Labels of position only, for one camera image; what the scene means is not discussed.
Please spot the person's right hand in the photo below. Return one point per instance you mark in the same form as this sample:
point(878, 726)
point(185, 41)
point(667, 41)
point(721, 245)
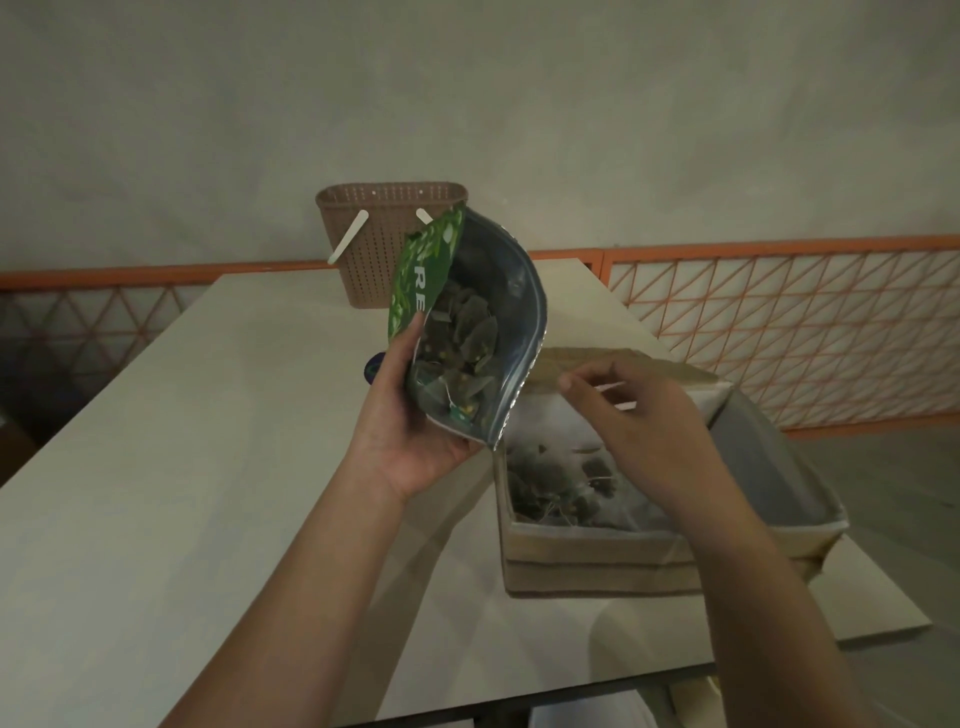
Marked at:
point(667, 450)

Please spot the person's left hand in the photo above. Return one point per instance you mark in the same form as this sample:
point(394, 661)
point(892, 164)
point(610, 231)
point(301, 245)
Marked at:
point(409, 450)

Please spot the pile of green tea bags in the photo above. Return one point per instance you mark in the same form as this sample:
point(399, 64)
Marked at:
point(465, 330)
point(555, 480)

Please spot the beige fabric storage box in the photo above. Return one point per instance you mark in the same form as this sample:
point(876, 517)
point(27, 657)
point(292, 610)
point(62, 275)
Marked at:
point(585, 562)

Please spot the green tea pouch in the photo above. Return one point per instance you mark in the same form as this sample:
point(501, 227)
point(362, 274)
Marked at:
point(517, 300)

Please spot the person's left forearm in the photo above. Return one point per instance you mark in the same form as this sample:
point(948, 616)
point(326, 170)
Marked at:
point(300, 615)

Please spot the round blue sticker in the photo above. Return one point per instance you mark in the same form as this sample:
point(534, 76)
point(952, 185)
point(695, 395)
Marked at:
point(372, 370)

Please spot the brown perforated plastic basket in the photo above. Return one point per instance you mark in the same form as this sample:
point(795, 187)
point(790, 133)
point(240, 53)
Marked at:
point(367, 277)

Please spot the orange metal mesh fence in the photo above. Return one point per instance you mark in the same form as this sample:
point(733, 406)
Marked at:
point(750, 251)

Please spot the blue printed cardboard carton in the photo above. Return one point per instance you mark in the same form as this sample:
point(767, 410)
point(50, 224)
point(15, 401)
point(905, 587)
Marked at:
point(11, 450)

